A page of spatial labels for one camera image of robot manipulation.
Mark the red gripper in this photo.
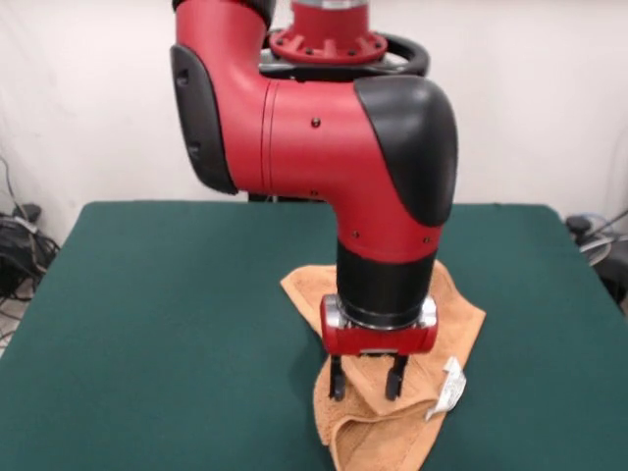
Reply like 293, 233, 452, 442
318, 295, 440, 402

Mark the tan terry towel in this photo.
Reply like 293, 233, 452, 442
279, 262, 488, 471

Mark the dark green table cloth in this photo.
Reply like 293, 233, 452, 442
0, 200, 628, 471

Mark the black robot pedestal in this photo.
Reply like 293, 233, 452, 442
247, 31, 432, 203

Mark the black cable bundle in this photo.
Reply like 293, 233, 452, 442
0, 201, 61, 301

